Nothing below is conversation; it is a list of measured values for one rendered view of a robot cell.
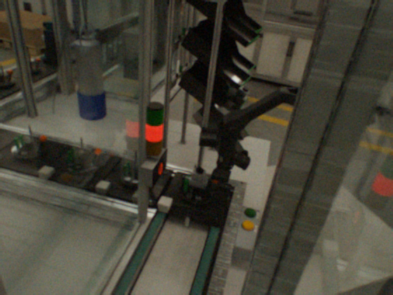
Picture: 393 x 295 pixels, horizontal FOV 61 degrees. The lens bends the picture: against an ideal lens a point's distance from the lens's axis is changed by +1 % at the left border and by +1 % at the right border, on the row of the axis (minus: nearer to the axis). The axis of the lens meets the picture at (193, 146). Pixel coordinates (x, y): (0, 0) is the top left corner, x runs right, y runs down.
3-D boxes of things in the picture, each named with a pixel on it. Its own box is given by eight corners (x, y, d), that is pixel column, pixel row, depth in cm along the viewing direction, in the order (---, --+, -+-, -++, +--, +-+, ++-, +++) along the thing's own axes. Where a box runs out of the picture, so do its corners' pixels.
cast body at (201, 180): (207, 182, 128) (209, 168, 124) (204, 189, 124) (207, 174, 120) (187, 177, 129) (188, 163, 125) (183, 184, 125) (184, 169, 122)
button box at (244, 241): (257, 220, 130) (260, 209, 127) (250, 263, 113) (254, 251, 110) (239, 216, 132) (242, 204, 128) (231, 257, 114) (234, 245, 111)
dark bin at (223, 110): (241, 115, 143) (250, 103, 139) (231, 127, 133) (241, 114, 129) (191, 75, 145) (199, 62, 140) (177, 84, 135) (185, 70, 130)
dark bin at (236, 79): (248, 80, 135) (258, 66, 130) (237, 90, 125) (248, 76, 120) (194, 38, 136) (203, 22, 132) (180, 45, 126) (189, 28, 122)
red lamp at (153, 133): (164, 135, 99) (165, 121, 96) (158, 143, 95) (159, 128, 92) (149, 131, 100) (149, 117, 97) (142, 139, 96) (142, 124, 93)
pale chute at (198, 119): (237, 154, 154) (245, 150, 151) (227, 168, 144) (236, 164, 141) (203, 104, 149) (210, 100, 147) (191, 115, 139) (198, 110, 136)
